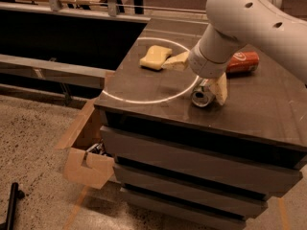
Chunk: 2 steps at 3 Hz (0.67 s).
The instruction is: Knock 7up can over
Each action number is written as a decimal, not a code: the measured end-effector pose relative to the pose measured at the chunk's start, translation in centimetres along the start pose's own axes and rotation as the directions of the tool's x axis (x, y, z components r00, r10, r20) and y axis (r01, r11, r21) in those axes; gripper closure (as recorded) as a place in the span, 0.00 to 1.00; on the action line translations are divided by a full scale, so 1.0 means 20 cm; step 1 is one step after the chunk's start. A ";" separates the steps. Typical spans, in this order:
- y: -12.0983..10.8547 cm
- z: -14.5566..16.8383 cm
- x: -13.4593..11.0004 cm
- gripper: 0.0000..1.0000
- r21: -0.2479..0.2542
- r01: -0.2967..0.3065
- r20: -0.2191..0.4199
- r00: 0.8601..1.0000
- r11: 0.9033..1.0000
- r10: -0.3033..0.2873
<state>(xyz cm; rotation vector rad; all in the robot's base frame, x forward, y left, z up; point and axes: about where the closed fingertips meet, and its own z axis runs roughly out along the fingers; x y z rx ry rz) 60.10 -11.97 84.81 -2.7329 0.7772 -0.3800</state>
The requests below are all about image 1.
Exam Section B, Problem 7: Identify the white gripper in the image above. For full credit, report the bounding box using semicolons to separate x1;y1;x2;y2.
162;39;231;105

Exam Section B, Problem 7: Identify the green white 7up can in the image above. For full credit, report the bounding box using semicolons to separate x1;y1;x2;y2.
191;79;216;107

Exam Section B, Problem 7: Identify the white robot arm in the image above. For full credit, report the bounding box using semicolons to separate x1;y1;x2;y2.
162;0;307;106

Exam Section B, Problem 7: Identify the orange soda can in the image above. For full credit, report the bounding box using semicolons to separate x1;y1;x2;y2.
226;51;259;74

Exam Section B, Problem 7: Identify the yellow sponge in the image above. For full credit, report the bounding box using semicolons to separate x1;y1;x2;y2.
139;45;173;70

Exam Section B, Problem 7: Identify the grey drawer cabinet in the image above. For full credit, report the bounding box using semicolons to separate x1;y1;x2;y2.
96;19;307;230

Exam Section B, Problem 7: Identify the brown cardboard box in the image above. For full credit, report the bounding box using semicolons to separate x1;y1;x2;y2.
55;98;114;189

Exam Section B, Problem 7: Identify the black pole on floor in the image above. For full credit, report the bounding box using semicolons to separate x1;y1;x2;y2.
0;182;25;230

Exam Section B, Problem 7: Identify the metal railing frame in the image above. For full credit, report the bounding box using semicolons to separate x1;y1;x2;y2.
1;0;151;88

